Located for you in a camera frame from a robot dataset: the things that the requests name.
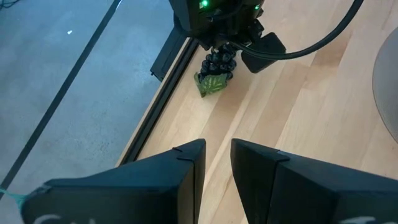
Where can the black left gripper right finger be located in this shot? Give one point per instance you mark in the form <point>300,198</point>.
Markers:
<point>311,193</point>

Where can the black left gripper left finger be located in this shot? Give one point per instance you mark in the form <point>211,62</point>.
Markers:
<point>140,193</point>

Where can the black grape bunch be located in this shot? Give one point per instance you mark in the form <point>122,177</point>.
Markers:
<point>213,84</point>

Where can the round grey mat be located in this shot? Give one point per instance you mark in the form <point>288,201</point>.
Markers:
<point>388,87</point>

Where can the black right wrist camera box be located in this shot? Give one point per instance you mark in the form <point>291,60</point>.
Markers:
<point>267,42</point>

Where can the black bar mount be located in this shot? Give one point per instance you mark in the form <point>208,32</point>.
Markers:
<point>168,56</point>

